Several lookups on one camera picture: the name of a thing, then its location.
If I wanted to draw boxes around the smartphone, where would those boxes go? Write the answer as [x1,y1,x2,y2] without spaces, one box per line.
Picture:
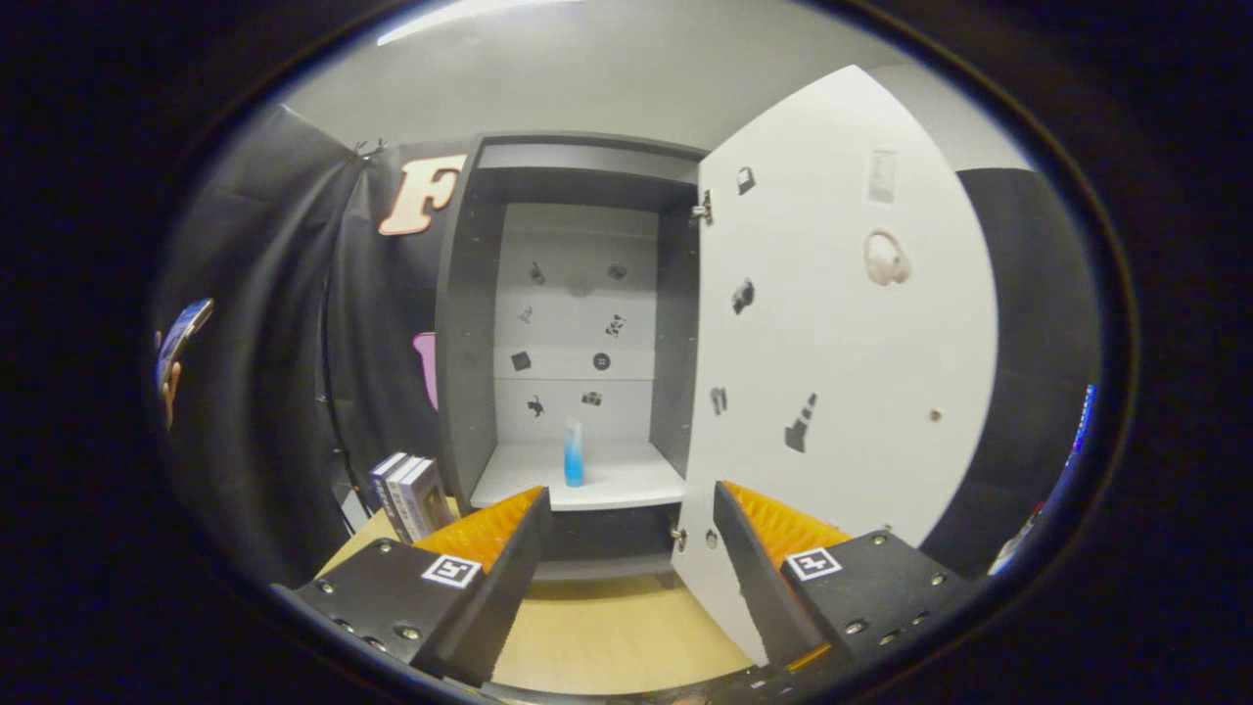
[157,299,214,388]

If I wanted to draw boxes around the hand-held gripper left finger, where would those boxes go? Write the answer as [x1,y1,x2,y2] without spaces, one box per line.
[294,487,554,686]

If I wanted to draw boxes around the grey cabinet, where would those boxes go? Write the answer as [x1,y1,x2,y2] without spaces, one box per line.
[436,132,711,588]

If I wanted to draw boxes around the white desk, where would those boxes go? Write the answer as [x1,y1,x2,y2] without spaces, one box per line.
[989,504,1041,576]

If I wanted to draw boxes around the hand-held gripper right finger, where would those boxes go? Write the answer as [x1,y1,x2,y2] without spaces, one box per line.
[713,480,980,672]

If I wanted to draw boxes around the white cabinet door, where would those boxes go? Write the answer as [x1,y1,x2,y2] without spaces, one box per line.
[675,64,999,667]

